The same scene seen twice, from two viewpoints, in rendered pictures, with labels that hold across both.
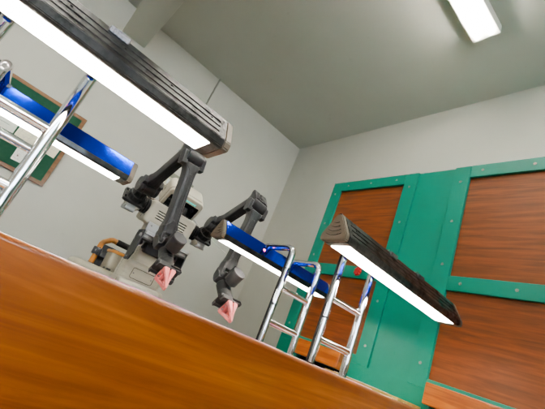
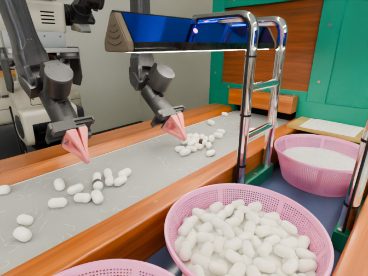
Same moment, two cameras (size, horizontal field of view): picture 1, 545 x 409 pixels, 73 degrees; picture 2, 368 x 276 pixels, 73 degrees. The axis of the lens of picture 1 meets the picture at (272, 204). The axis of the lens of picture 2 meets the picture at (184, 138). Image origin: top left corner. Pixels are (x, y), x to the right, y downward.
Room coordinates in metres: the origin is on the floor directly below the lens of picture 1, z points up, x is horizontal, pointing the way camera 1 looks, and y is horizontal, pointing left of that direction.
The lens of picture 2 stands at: (0.78, 0.13, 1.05)
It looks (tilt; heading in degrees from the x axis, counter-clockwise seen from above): 21 degrees down; 346
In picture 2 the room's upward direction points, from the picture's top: straight up
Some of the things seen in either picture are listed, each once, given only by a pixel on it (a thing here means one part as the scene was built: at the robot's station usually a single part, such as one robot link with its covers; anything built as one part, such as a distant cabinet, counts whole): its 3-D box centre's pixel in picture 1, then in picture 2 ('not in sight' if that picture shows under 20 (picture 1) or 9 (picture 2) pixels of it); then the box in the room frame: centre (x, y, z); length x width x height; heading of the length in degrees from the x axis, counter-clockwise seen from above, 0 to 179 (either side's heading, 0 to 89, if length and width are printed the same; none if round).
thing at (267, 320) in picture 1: (273, 307); (233, 104); (1.39, -0.15, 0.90); 0.20 x 0.19 x 0.45; 123
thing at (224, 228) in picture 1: (278, 262); (213, 35); (1.46, -0.11, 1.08); 0.62 x 0.08 x 0.07; 123
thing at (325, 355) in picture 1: (317, 352); (260, 99); (1.75, -0.45, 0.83); 0.30 x 0.06 x 0.07; 33
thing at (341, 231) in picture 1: (402, 277); not in sight; (0.99, -0.42, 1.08); 0.62 x 0.08 x 0.07; 123
